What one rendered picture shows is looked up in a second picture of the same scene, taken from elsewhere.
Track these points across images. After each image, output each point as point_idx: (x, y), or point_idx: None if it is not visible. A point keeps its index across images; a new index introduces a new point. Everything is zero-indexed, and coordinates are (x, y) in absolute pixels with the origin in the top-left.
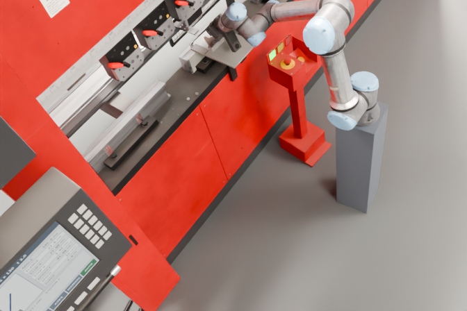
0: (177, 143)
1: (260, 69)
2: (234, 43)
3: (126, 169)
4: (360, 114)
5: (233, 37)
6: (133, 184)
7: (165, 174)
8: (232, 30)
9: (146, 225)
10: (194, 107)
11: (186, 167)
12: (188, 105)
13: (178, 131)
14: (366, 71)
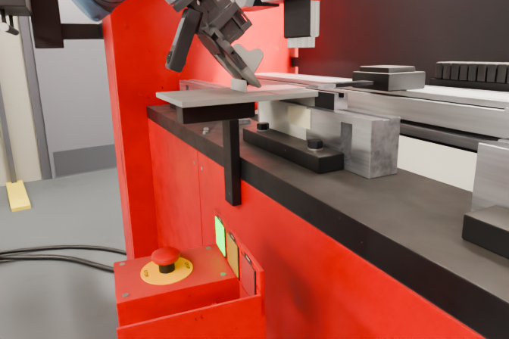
0: (178, 162)
1: (291, 319)
2: (172, 48)
3: (159, 110)
4: None
5: (177, 35)
6: (154, 132)
7: (168, 179)
8: (184, 18)
9: (157, 206)
10: (193, 144)
11: (180, 221)
12: (192, 129)
13: (179, 146)
14: None
